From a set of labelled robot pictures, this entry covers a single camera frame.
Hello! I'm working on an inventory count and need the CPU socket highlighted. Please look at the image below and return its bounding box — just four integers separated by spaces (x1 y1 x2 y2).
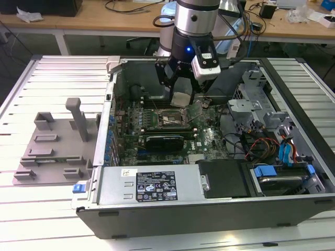
156 108 188 127

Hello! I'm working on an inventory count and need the red yellow black wire bundle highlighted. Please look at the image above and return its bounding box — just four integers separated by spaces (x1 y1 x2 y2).
243 135 281 161

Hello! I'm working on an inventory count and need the blue flat wire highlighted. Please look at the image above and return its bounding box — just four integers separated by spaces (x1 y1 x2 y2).
278 142 295 166

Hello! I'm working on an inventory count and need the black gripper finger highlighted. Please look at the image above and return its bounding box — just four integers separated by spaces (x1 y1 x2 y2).
188 74 214 104
154 61 183 99

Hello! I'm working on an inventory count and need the wooden desk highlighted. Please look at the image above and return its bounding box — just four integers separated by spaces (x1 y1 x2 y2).
0 0 335 44

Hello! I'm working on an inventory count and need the grey plastic case handle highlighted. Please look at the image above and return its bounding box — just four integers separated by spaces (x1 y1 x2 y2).
106 55 122 74

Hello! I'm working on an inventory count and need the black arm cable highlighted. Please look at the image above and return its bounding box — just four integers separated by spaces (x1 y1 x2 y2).
153 0 250 69

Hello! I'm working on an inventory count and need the thin blue cable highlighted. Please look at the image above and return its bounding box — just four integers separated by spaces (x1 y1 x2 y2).
248 33 256 57

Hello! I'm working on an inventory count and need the silver power supply unit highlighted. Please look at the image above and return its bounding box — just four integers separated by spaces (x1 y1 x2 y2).
96 164 210 206

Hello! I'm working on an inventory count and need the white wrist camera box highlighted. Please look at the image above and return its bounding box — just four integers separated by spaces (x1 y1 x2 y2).
191 45 222 82

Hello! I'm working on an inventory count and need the green motherboard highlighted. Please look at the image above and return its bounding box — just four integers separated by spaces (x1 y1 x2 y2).
114 96 233 167

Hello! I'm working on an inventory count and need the white cardboard box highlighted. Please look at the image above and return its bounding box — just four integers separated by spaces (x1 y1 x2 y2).
308 10 335 28

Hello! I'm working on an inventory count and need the black open PC case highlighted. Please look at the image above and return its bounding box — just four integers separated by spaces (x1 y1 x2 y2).
71 56 335 240

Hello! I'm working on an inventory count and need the hard disk in blue carrier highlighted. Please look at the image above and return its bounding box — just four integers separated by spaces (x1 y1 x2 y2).
250 163 319 197

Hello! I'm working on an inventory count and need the black plastic shroud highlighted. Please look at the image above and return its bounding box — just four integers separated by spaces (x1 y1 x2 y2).
196 159 252 199

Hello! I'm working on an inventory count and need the small black box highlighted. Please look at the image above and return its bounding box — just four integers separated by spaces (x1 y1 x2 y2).
259 4 277 19

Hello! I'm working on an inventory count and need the clear plastic bag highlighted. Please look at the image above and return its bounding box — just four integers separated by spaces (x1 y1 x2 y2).
284 5 315 25

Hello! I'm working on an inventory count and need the black graphics card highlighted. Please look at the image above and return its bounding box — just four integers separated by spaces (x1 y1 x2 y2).
145 134 185 152

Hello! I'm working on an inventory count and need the large black box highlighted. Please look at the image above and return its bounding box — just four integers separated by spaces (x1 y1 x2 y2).
0 0 83 17

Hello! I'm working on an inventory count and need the black RAM slot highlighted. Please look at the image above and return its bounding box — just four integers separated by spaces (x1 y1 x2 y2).
141 129 197 135
142 96 172 103
143 102 173 109
141 124 193 131

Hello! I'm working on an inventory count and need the silver CPU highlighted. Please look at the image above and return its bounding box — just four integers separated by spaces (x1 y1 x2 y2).
170 92 192 108

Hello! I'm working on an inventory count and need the black desk cable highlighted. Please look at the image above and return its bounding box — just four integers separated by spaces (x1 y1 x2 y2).
104 0 164 13

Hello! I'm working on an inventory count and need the crumpled white paper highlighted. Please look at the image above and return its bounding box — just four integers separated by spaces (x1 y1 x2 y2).
16 6 44 23

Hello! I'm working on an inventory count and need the grey parts rack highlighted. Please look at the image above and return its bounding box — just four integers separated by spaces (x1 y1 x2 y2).
13 97 102 187

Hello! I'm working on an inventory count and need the black round wire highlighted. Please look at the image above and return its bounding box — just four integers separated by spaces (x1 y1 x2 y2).
218 108 248 158

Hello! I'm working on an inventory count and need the silver metal drive cage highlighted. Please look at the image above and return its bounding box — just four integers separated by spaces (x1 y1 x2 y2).
227 70 296 136

